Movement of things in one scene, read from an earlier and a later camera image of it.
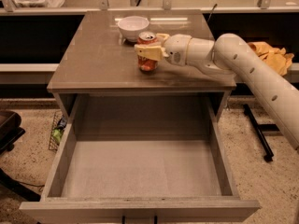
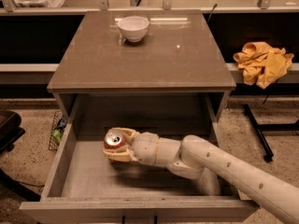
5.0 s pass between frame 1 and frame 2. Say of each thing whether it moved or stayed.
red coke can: moved
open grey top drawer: stayed
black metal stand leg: stayed
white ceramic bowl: stayed
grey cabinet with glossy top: stayed
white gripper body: moved
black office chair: stayed
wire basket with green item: stayed
